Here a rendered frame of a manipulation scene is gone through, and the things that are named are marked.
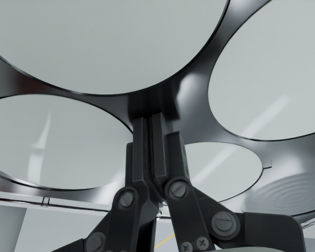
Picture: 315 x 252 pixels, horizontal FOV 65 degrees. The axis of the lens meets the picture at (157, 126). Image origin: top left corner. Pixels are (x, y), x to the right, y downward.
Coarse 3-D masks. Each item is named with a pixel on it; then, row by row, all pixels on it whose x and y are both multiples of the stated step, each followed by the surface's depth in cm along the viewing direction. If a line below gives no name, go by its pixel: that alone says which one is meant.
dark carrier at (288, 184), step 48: (240, 0) 9; (0, 96) 12; (96, 96) 12; (144, 96) 13; (192, 96) 13; (240, 144) 16; (288, 144) 16; (48, 192) 20; (96, 192) 20; (288, 192) 22
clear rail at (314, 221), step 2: (314, 218) 28; (308, 220) 28; (310, 220) 28; (312, 220) 28; (314, 220) 28; (304, 222) 29; (306, 222) 29; (308, 222) 28; (310, 222) 28; (312, 222) 28; (314, 222) 28; (302, 224) 29; (304, 224) 29; (306, 224) 29; (308, 224) 29; (310, 224) 28; (312, 224) 28; (314, 224) 28; (302, 226) 29; (304, 226) 29; (306, 226) 29; (308, 226) 29; (302, 228) 29; (304, 228) 29
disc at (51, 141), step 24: (24, 96) 12; (48, 96) 12; (0, 120) 13; (24, 120) 13; (48, 120) 13; (72, 120) 13; (96, 120) 14; (0, 144) 15; (24, 144) 15; (48, 144) 15; (72, 144) 15; (96, 144) 15; (120, 144) 15; (0, 168) 17; (24, 168) 17; (48, 168) 17; (72, 168) 17; (96, 168) 17; (120, 168) 17
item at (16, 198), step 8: (0, 192) 19; (8, 192) 20; (0, 200) 20; (8, 200) 20; (16, 200) 20; (24, 200) 20; (32, 200) 20; (40, 200) 20; (48, 200) 21; (56, 200) 21; (64, 200) 21; (72, 200) 21; (72, 208) 22; (80, 208) 22; (88, 208) 22; (96, 208) 22; (104, 208) 22; (168, 216) 24
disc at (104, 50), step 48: (0, 0) 9; (48, 0) 9; (96, 0) 9; (144, 0) 9; (192, 0) 9; (0, 48) 10; (48, 48) 10; (96, 48) 10; (144, 48) 11; (192, 48) 11
